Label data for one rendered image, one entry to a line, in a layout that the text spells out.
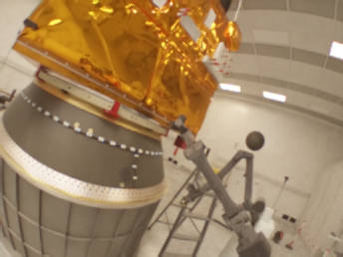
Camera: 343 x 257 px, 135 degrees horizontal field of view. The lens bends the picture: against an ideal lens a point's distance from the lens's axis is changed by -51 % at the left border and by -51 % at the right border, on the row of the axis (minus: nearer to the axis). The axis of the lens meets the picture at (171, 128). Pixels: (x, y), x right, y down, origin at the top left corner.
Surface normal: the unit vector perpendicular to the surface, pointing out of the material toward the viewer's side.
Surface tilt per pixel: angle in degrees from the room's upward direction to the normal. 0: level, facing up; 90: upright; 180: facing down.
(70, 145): 62
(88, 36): 88
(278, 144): 90
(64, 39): 93
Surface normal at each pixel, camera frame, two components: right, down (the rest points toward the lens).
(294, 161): -0.58, -0.30
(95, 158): 0.67, -0.25
